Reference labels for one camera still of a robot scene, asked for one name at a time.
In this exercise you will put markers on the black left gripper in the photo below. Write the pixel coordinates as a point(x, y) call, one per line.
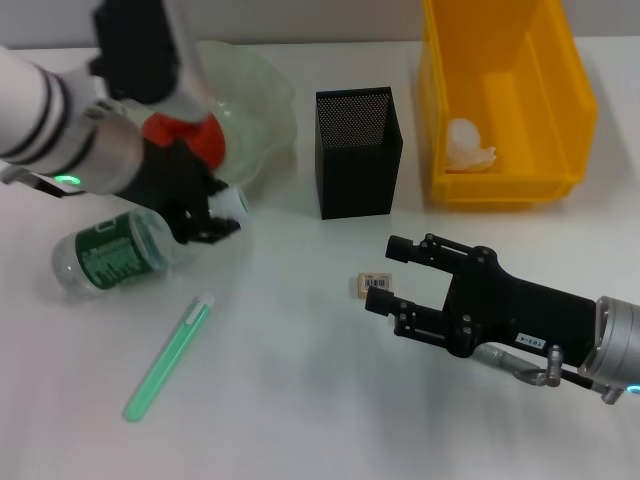
point(170, 185)

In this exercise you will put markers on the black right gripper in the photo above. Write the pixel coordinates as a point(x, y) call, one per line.
point(510, 310)

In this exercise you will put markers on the clear green-label water bottle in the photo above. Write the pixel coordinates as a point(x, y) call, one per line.
point(110, 255)

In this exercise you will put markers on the white paper ball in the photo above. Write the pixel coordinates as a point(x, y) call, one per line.
point(465, 145)

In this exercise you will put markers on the green pen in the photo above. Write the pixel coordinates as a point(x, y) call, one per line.
point(170, 355)

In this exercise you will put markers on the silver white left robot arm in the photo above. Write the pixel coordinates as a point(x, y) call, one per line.
point(50, 115)

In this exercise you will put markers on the beige eraser with barcode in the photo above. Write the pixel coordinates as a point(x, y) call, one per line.
point(372, 280)

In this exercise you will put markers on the grey marker pen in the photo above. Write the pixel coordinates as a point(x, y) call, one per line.
point(495, 354)

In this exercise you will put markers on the green glass fruit plate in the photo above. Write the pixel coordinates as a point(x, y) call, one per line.
point(255, 100)

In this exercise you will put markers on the black mesh pen holder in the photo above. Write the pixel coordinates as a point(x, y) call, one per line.
point(357, 175)

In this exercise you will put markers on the yellow plastic bin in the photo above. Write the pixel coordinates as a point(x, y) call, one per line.
point(550, 125)

